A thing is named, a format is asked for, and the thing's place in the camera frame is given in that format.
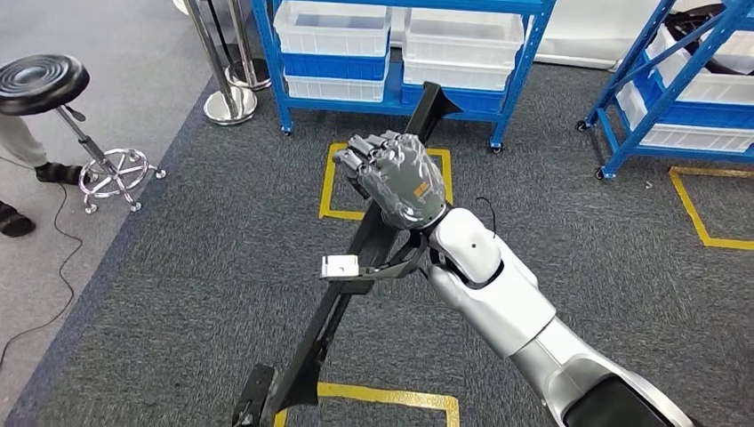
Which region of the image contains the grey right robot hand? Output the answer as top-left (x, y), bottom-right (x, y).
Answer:
top-left (333, 130), bottom-right (450, 232)

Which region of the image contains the black license plate frame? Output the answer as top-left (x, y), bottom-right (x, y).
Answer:
top-left (268, 81), bottom-right (463, 427)

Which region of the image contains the blue metal shelf rack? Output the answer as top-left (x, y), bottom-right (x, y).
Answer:
top-left (575, 0), bottom-right (754, 181)
top-left (250, 0), bottom-right (557, 156)

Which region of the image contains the blue plastic bin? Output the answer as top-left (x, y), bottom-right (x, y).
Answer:
top-left (280, 52), bottom-right (390, 83)
top-left (400, 84), bottom-right (509, 114)
top-left (631, 69), bottom-right (754, 131)

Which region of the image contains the chrome barrier stanchion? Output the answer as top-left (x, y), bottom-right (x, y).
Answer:
top-left (180, 0), bottom-right (259, 127)
top-left (225, 0), bottom-right (273, 93)

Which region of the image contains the yellow floor tape square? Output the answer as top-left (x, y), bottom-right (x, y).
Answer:
top-left (272, 382), bottom-right (461, 427)
top-left (668, 165), bottom-right (754, 253)

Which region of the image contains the white car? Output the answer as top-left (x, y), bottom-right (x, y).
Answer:
top-left (171, 0), bottom-right (670, 70)

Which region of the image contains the dark base barrier stanchion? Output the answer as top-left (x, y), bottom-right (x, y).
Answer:
top-left (203, 0), bottom-right (236, 67)

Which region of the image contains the black robot wheeled base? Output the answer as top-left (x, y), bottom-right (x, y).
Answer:
top-left (230, 363), bottom-right (278, 427)

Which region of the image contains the person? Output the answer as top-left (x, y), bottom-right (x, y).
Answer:
top-left (0, 113), bottom-right (84, 239)

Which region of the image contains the black stool with chrome base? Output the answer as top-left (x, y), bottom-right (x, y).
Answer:
top-left (0, 53), bottom-right (168, 215)

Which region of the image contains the black camera cable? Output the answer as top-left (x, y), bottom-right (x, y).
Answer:
top-left (474, 196), bottom-right (499, 240)

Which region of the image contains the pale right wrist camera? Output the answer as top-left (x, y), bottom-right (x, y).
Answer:
top-left (319, 232), bottom-right (429, 281)

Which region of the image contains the black floor cable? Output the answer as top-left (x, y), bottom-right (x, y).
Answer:
top-left (0, 154), bottom-right (84, 367)

